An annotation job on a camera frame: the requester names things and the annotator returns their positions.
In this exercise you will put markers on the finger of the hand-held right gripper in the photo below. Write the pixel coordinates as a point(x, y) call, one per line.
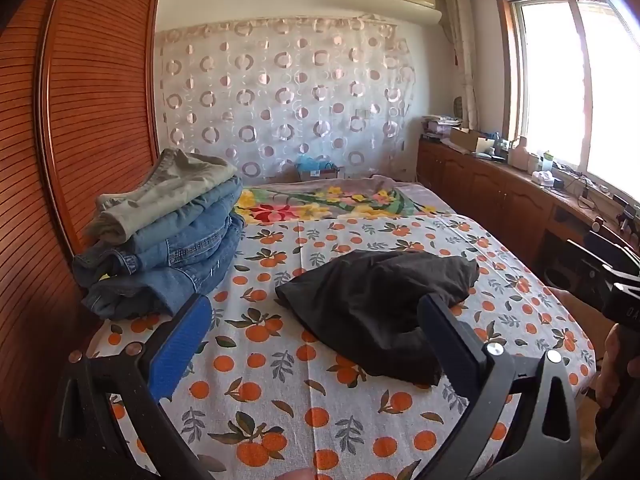
point(580, 280)
point(600, 256)

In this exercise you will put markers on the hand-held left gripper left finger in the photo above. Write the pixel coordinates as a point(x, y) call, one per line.
point(177, 345)

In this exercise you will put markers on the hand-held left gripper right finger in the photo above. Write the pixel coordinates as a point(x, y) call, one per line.
point(450, 345)

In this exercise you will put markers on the black pants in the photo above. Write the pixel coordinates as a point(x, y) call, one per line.
point(380, 300)

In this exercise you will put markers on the person's right hand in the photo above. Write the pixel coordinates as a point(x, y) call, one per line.
point(607, 375)

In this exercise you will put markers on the small black tripod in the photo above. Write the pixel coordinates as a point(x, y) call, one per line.
point(627, 217)

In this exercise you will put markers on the white power strip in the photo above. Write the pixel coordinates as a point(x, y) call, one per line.
point(585, 201)

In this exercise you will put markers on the white tissue box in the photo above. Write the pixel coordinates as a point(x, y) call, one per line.
point(544, 178)

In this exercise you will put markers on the orange fruit print bedsheet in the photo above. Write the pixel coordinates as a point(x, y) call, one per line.
point(280, 370)

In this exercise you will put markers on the green cap bottle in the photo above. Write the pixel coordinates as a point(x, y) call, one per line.
point(548, 162)

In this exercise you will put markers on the light blue jeans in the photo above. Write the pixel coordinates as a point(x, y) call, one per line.
point(205, 220)

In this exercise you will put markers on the white plastic jug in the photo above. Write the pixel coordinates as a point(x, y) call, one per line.
point(519, 156)

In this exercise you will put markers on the wooden cabinet counter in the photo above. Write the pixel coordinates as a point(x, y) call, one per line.
point(480, 185)

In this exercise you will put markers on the stack of folded jeans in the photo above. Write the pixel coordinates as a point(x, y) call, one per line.
point(165, 190)

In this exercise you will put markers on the open cardboard box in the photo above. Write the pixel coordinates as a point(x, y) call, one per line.
point(467, 139)

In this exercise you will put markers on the floral blanket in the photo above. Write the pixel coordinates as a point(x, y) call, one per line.
point(310, 205)

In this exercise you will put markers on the round hand fan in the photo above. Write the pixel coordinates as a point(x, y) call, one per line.
point(458, 106)

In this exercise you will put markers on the pile of papers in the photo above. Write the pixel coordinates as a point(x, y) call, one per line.
point(440, 125)

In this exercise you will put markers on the wooden slatted wardrobe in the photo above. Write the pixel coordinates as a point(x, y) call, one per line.
point(95, 85)

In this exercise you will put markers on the circle pattern sheer curtain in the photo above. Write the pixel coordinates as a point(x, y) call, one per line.
point(280, 90)

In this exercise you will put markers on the wooden frame window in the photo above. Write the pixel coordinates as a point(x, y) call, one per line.
point(550, 85)

